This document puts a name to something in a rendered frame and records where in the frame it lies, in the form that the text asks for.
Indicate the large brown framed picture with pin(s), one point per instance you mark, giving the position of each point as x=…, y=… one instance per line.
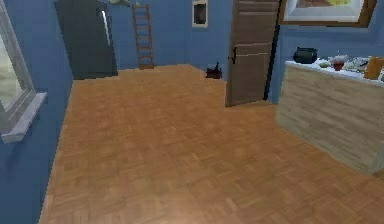
x=328, y=13

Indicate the grey framed window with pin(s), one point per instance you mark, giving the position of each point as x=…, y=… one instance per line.
x=15, y=80

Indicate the dark grey fridge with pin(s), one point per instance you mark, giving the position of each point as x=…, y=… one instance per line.
x=87, y=43

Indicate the brown wooden room door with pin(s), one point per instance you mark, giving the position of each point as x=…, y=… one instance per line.
x=251, y=56

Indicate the red cup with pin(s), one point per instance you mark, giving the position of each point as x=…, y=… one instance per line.
x=338, y=64

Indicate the light wooden counter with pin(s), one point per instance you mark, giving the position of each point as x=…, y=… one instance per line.
x=330, y=113

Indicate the black pot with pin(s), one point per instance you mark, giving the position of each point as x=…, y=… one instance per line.
x=305, y=55

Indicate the small cream framed picture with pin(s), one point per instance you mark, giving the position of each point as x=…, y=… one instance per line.
x=200, y=13

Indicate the grey green object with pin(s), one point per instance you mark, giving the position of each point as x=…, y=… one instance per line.
x=120, y=2

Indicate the brown wooden ladder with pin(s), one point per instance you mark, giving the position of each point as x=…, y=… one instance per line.
x=143, y=36

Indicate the small dark red object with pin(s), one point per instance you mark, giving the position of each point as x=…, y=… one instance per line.
x=214, y=72

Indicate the white green dish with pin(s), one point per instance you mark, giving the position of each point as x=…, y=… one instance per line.
x=324, y=63

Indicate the orange brown box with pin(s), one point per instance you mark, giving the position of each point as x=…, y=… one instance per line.
x=374, y=68

